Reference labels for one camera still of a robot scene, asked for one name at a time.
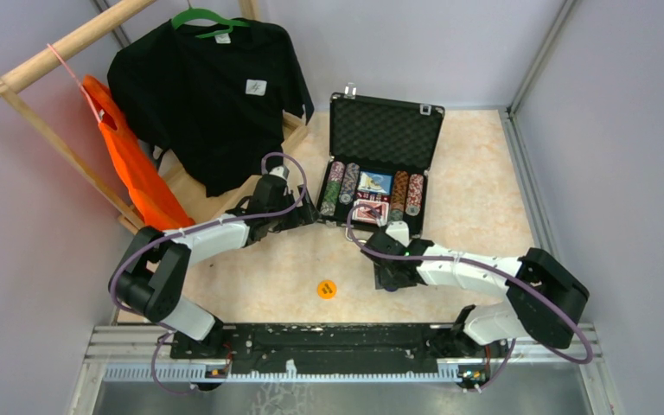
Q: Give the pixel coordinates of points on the red white chip stack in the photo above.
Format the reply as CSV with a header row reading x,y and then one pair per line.
x,y
414,195

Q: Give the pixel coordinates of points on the red black triangle marker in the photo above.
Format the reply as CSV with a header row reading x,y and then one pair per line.
x,y
376,214

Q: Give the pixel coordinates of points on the orange round dealer button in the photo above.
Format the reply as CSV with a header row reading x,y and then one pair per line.
x,y
326,289

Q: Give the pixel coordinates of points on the blue playing card box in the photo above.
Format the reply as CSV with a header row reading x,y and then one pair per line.
x,y
361,185

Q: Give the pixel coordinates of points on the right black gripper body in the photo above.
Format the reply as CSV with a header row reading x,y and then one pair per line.
x,y
386,277

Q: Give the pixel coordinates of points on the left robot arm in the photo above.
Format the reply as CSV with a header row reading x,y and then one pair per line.
x,y
150,278

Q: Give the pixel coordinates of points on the purple blue chip stack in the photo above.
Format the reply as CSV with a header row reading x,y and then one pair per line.
x,y
349,182

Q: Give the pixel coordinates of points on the clear round button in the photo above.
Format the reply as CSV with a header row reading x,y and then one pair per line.
x,y
378,184

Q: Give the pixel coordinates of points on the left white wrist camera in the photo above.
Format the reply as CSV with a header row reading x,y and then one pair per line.
x,y
280,171

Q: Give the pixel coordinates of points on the black t-shirt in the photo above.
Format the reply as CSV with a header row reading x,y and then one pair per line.
x,y
216,100

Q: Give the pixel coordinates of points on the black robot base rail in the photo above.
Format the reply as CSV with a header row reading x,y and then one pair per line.
x,y
389,348

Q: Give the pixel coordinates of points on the green clothes hanger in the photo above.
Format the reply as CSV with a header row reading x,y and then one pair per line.
x,y
192,14

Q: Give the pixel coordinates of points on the red playing card deck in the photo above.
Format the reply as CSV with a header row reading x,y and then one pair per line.
x,y
359,204

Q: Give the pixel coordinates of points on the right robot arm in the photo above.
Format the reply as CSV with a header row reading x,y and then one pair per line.
x,y
534,294

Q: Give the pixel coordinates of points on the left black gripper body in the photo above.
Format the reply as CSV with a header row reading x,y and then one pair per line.
x,y
302,212

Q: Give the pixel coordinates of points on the black aluminium poker case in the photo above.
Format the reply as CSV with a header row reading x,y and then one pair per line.
x,y
383,136

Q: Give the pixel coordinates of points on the green grey chip stack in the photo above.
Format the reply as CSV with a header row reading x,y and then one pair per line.
x,y
332,188

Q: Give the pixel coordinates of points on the orange black chip stack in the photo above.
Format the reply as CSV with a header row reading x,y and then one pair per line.
x,y
398,196

